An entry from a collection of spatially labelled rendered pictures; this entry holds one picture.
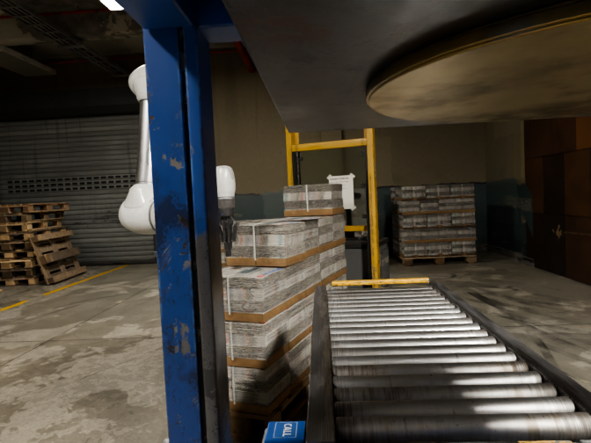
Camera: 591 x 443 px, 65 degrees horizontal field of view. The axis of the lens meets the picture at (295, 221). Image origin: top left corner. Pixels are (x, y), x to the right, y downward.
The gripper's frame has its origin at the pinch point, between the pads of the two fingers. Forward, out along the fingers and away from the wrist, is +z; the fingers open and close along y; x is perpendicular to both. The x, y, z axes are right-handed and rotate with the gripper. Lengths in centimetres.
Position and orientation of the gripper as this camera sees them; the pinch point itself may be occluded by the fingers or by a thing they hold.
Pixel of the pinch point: (228, 249)
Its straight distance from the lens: 236.0
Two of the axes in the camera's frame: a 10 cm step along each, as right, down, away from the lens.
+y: -9.2, 0.2, 3.8
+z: 0.5, 10.0, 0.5
